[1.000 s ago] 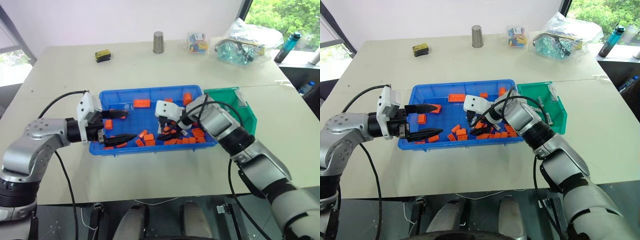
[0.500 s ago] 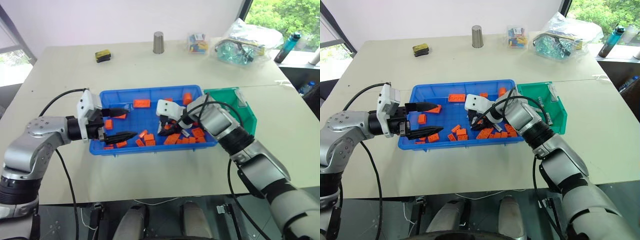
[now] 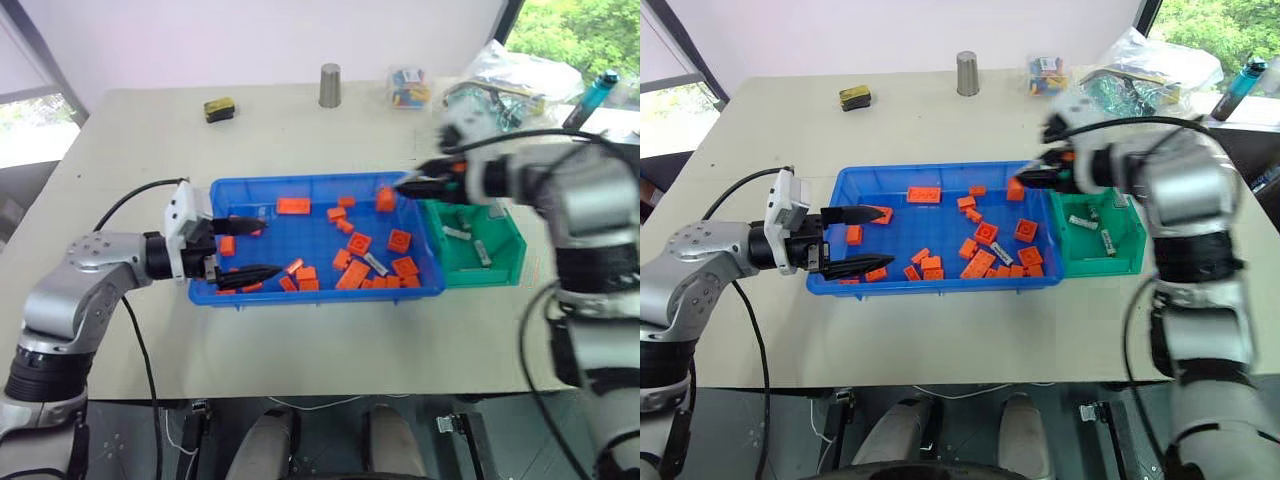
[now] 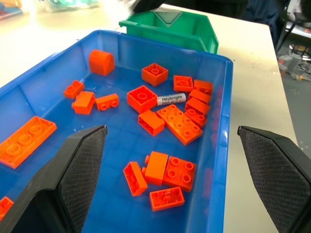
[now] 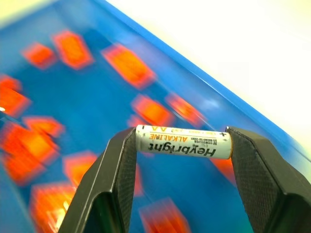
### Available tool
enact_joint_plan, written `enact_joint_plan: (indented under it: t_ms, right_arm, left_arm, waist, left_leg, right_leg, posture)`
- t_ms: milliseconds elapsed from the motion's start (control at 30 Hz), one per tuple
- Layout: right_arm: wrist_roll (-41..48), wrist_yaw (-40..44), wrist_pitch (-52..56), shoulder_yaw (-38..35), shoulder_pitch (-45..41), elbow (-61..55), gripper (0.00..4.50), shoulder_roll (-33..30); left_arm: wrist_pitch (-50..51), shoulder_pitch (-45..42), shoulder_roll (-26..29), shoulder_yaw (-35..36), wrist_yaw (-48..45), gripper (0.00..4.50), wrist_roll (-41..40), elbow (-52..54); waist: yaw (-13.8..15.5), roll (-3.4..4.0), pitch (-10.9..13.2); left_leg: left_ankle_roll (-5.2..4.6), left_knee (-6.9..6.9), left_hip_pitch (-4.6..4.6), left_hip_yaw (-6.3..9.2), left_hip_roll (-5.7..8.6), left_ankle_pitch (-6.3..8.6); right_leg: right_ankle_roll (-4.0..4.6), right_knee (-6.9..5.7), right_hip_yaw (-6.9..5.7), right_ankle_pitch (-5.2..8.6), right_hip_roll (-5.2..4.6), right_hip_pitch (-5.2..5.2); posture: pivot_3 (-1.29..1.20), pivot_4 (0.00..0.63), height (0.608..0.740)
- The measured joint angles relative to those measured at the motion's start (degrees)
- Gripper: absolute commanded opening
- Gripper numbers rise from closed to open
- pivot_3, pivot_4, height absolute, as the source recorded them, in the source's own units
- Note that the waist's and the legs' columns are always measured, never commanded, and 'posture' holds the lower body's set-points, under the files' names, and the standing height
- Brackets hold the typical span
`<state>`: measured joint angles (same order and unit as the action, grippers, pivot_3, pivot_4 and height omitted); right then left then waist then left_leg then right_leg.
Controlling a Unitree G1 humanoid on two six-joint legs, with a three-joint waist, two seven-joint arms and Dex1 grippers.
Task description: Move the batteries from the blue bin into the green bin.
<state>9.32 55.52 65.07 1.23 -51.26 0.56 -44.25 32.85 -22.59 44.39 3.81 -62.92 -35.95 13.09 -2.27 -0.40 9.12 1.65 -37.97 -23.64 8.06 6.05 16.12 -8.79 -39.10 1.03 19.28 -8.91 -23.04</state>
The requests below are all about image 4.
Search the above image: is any grey clutter on floor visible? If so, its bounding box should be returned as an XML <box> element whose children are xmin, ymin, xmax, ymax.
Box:
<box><xmin>276</xmin><ymin>43</ymin><xmax>311</xmax><ymax>82</ymax></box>

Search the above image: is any orange flat studded plate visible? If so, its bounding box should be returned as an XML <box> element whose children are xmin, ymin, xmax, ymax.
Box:
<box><xmin>156</xmin><ymin>104</ymin><xmax>204</xmax><ymax>146</ymax></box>

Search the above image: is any orange small studded brick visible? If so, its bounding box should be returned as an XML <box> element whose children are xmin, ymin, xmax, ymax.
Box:
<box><xmin>63</xmin><ymin>80</ymin><xmax>85</xmax><ymax>100</ymax></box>

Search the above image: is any black metal chair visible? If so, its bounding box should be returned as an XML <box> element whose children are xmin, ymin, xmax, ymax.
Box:
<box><xmin>276</xmin><ymin>0</ymin><xmax>311</xmax><ymax>53</ymax></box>

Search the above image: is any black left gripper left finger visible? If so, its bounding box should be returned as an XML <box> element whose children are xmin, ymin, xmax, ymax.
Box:
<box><xmin>0</xmin><ymin>125</ymin><xmax>108</xmax><ymax>233</ymax></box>

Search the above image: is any green plastic bin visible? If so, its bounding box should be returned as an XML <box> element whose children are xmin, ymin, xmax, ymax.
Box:
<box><xmin>119</xmin><ymin>11</ymin><xmax>219</xmax><ymax>54</ymax></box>

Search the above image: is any orange long hollow brick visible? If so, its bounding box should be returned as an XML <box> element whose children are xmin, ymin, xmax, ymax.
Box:
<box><xmin>0</xmin><ymin>116</ymin><xmax>57</xmax><ymax>169</ymax></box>

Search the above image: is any colourful toy pile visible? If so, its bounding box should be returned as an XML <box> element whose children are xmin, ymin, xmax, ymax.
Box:
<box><xmin>0</xmin><ymin>0</ymin><xmax>25</xmax><ymax>20</ymax></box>

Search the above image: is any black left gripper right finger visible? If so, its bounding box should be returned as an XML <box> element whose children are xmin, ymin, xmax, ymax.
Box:
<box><xmin>237</xmin><ymin>125</ymin><xmax>311</xmax><ymax>233</ymax></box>

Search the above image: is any orange studded square brick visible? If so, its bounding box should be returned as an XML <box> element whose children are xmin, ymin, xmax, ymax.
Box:
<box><xmin>162</xmin><ymin>156</ymin><xmax>197</xmax><ymax>193</ymax></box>
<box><xmin>184</xmin><ymin>109</ymin><xmax>207</xmax><ymax>129</ymax></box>

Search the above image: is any orange large square brick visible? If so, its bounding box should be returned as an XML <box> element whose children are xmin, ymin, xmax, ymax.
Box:
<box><xmin>126</xmin><ymin>85</ymin><xmax>158</xmax><ymax>114</ymax></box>

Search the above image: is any orange rounded block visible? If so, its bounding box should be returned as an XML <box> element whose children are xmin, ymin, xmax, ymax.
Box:
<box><xmin>88</xmin><ymin>49</ymin><xmax>115</xmax><ymax>77</ymax></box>

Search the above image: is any blue plastic bin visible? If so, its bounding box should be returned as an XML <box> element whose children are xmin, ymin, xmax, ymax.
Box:
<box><xmin>0</xmin><ymin>29</ymin><xmax>234</xmax><ymax>233</ymax></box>

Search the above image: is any orange hollow rectangular brick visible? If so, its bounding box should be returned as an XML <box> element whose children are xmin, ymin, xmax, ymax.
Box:
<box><xmin>149</xmin><ymin>186</ymin><xmax>186</xmax><ymax>212</ymax></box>

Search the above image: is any white Heybright battery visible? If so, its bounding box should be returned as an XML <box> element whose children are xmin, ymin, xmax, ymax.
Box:
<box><xmin>156</xmin><ymin>92</ymin><xmax>188</xmax><ymax>107</ymax></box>

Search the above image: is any clear bag with teal contents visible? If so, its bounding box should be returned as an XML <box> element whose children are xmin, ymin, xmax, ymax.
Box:
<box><xmin>45</xmin><ymin>0</ymin><xmax>99</xmax><ymax>13</ymax></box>

